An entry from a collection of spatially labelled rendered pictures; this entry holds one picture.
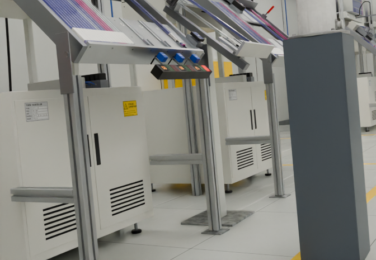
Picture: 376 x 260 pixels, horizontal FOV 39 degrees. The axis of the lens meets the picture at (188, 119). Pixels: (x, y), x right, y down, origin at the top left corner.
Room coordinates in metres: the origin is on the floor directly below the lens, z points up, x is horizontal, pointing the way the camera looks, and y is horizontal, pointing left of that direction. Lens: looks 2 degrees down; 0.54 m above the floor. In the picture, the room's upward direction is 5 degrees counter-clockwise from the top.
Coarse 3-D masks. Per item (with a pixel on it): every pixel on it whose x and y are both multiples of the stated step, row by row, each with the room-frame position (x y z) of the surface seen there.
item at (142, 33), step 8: (120, 24) 1.84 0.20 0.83; (128, 24) 1.88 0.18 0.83; (136, 24) 1.93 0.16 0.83; (144, 24) 1.98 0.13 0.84; (152, 24) 2.04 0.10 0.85; (128, 32) 1.82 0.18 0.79; (136, 32) 1.86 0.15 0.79; (144, 32) 1.91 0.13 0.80; (152, 32) 1.96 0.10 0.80; (160, 32) 2.01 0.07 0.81; (136, 40) 1.80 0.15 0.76; (144, 40) 1.83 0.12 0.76; (152, 40) 1.89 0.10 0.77; (160, 40) 1.94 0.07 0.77; (168, 40) 1.99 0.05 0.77; (184, 40) 2.11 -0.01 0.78; (192, 48) 2.09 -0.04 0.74
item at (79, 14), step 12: (48, 0) 1.62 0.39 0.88; (60, 0) 1.67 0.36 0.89; (72, 0) 1.73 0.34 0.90; (84, 0) 1.80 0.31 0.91; (60, 12) 1.59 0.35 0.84; (72, 12) 1.64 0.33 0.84; (84, 12) 1.70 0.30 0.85; (96, 12) 1.76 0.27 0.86; (72, 24) 1.57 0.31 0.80; (84, 24) 1.62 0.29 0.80; (96, 24) 1.68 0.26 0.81; (108, 24) 1.74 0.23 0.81; (84, 36) 1.55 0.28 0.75; (96, 36) 1.60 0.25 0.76; (108, 36) 1.65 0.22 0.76; (120, 36) 1.71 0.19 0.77
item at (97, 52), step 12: (96, 48) 1.54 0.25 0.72; (108, 48) 1.58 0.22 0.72; (120, 48) 1.63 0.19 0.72; (132, 48) 1.68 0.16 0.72; (144, 48) 1.73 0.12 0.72; (156, 48) 1.79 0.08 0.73; (168, 48) 1.85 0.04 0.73; (180, 48) 1.92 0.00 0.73; (84, 60) 1.54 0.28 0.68; (96, 60) 1.58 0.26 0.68; (108, 60) 1.63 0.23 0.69; (120, 60) 1.68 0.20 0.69; (132, 60) 1.73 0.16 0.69; (144, 60) 1.79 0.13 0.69; (156, 60) 1.84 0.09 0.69; (168, 60) 1.91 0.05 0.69
